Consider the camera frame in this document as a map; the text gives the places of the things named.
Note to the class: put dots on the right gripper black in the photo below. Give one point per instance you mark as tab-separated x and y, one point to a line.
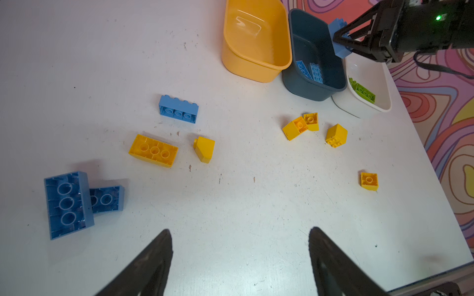
427	26

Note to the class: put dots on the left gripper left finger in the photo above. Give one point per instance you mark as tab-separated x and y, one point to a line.
147	274

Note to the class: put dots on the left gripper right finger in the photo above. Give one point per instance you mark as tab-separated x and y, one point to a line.
334	272

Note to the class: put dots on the green lego brick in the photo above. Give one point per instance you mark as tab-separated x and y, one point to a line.
362	91

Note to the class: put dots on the white plastic bin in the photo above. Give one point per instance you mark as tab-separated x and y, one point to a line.
372	76

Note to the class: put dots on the dark teal plastic bin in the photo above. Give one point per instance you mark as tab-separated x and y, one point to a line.
311	42

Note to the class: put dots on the small blue lego brick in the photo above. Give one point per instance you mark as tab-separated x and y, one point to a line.
107	199

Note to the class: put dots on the yellow small lego brick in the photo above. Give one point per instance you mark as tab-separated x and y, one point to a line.
311	120

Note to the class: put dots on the yellow lego brick right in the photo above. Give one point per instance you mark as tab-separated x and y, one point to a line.
369	181

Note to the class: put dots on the yellow lego cube right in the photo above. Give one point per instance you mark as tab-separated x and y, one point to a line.
336	136

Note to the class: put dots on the yellow lego cube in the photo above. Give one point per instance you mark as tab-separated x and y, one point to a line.
336	136
295	128

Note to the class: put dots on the large blue lego brick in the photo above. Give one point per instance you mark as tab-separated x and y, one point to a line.
68	203

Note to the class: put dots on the yellow plastic bin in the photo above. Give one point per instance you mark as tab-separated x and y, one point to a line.
256	39

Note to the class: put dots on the yellow flat lego brick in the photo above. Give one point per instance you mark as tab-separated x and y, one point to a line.
153	151

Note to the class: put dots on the yellow sloped lego piece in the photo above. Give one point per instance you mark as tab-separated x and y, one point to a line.
204	149

